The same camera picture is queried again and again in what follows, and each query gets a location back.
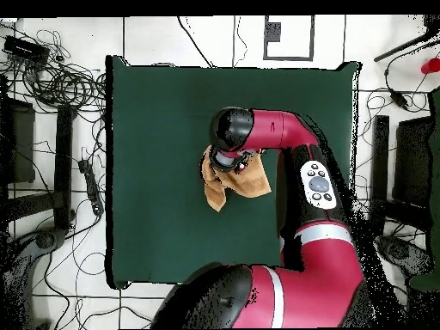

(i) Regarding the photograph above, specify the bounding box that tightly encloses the black power strip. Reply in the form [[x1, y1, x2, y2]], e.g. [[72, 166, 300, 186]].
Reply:
[[77, 158, 105, 217]]

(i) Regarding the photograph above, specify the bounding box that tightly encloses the dark flat panel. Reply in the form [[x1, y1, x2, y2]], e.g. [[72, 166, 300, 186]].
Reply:
[[393, 116, 434, 207], [0, 97, 36, 185]]

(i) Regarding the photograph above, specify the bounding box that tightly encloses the grey square floor frame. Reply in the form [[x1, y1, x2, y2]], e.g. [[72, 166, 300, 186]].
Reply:
[[263, 15, 315, 62]]

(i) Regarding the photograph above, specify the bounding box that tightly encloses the black rounded floor base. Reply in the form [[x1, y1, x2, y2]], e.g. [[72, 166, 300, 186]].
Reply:
[[34, 227, 68, 252], [375, 235, 435, 276]]

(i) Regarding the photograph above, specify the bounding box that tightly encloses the tan terry towel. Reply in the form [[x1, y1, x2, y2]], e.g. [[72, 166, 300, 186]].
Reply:
[[199, 145, 272, 212]]

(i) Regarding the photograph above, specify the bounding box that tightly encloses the small dark square plate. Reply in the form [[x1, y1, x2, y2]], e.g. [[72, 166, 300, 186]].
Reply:
[[264, 21, 282, 43]]

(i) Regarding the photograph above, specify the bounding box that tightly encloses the black power adapter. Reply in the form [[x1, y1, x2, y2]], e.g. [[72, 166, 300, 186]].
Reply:
[[389, 89, 410, 110]]

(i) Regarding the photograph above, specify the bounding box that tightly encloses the black pole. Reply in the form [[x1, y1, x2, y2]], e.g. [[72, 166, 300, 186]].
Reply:
[[373, 28, 440, 63]]

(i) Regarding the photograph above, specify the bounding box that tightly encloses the black flat electronics box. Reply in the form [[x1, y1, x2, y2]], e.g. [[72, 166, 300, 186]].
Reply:
[[3, 34, 52, 64]]

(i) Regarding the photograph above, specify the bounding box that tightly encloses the red rounded object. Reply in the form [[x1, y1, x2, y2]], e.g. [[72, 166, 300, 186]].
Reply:
[[420, 57, 440, 76]]

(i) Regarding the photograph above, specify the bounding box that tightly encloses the black cable tangle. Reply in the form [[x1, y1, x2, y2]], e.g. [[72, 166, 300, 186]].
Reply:
[[20, 28, 107, 111]]

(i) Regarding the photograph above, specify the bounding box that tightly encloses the dark green table cloth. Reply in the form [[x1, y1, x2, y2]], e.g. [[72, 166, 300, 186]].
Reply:
[[104, 54, 362, 290]]

